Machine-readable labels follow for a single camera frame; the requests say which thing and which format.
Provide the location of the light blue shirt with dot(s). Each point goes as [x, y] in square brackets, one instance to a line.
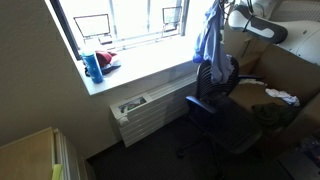
[213, 46]

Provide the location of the black mesh office chair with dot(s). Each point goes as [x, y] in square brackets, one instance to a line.
[230, 126]

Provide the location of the dark cloth on windowsill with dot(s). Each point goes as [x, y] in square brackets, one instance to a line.
[111, 68]

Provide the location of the red cap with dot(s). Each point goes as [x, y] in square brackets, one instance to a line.
[103, 58]

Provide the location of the blue water bottle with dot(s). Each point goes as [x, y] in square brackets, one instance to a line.
[93, 68]

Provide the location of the dark green garment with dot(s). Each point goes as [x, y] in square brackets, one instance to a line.
[273, 114]

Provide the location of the crumpled white cloth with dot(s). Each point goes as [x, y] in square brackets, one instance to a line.
[282, 95]

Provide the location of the brown leather armchair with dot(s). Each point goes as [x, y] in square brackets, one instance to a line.
[290, 76]

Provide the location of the yellow sticky note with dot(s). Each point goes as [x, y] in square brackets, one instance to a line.
[57, 172]

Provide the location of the light wooden cabinet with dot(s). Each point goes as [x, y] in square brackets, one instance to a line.
[26, 160]

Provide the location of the striped grey mattress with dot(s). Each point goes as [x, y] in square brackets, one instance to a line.
[300, 10]

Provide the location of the white wall heater unit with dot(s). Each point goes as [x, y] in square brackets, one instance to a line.
[151, 110]

